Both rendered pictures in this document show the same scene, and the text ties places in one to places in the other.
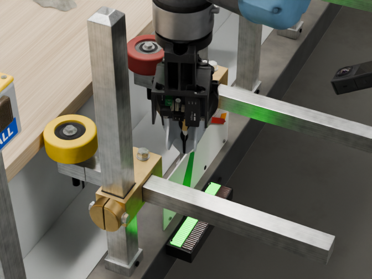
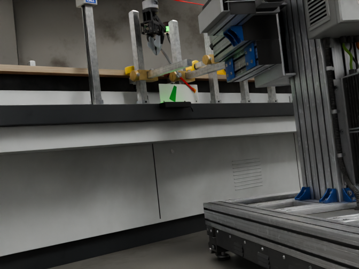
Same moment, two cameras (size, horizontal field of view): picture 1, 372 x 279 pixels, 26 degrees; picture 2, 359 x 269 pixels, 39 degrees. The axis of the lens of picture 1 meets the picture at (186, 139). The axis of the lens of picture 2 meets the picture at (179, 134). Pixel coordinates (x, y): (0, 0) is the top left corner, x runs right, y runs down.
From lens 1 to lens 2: 2.05 m
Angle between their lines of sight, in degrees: 48
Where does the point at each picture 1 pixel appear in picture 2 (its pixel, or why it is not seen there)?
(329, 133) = (213, 67)
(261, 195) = not seen: hidden behind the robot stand
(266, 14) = not seen: outside the picture
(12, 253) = (92, 40)
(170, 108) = (146, 29)
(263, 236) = (173, 66)
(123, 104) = (138, 37)
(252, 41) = (212, 78)
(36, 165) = (128, 96)
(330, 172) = not seen: hidden behind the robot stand
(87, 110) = (153, 95)
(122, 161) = (138, 56)
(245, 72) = (212, 92)
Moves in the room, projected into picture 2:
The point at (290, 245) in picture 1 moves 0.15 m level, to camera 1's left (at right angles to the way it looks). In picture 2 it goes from (179, 64) to (149, 70)
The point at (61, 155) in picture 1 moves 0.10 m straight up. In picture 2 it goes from (127, 70) to (125, 50)
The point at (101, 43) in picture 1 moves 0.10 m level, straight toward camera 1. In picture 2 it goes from (131, 17) to (123, 12)
